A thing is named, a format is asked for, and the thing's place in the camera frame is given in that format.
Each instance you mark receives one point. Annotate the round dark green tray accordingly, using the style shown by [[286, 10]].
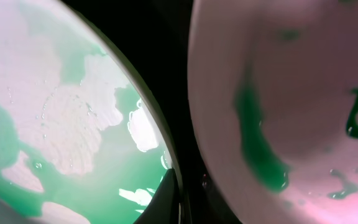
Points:
[[153, 36]]

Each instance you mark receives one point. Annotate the mint plate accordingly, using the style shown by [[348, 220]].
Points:
[[80, 141]]

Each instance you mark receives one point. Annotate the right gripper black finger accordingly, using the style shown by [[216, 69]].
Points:
[[164, 206]]

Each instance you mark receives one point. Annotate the white plate with green stain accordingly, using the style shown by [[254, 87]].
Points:
[[273, 94]]

